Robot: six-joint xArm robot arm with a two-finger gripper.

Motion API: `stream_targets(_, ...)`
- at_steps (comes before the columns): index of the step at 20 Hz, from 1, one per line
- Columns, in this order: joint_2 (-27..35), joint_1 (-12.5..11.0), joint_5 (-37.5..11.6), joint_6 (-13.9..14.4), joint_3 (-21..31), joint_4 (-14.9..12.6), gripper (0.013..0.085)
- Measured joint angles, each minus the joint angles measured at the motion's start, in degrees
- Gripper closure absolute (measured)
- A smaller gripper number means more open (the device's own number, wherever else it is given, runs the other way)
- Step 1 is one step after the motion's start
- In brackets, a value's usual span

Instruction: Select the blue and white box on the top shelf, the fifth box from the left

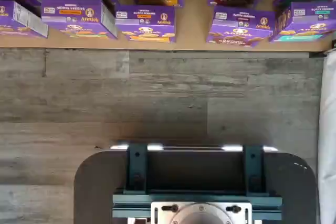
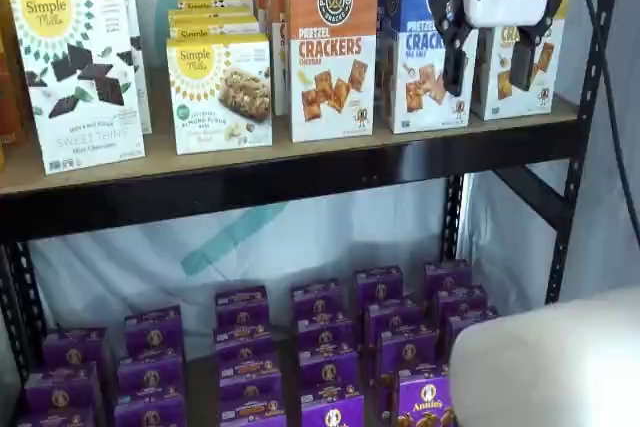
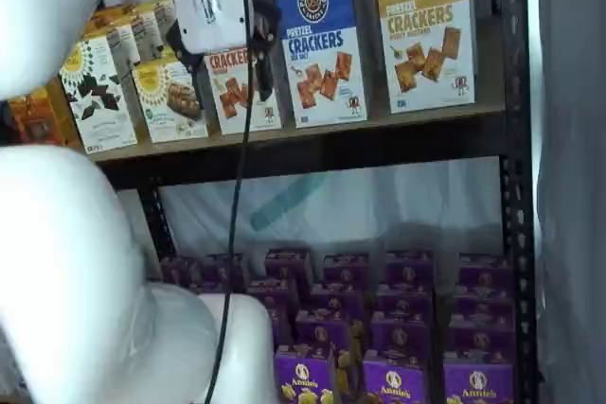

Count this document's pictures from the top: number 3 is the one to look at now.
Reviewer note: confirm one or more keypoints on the orange brown snack box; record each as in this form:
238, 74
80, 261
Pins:
38, 115

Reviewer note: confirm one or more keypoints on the translucent white plastic sheet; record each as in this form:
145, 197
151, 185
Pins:
379, 205

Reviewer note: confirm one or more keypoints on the orange pretzel crackers box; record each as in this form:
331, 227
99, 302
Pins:
232, 106

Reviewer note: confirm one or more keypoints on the blue white pretzel crackers box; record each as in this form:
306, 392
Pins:
322, 6

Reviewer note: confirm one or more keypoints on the brown shelf board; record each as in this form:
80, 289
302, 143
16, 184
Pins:
426, 117

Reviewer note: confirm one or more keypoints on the black metal shelf rack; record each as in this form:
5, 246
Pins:
331, 148

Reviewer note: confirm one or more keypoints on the gold pretzel crackers box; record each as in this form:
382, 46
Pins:
426, 58

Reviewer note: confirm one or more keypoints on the white box black star crackers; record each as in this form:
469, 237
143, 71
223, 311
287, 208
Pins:
104, 129
120, 42

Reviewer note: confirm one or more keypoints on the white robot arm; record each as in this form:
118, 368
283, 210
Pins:
71, 257

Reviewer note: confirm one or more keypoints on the white yellow cracker box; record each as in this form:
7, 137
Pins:
163, 16
144, 35
161, 125

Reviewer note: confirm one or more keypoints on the purple Annie's snack box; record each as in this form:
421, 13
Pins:
478, 385
345, 271
218, 271
485, 269
483, 300
322, 328
182, 271
305, 375
409, 269
336, 300
270, 293
400, 333
395, 380
402, 302
480, 338
289, 264

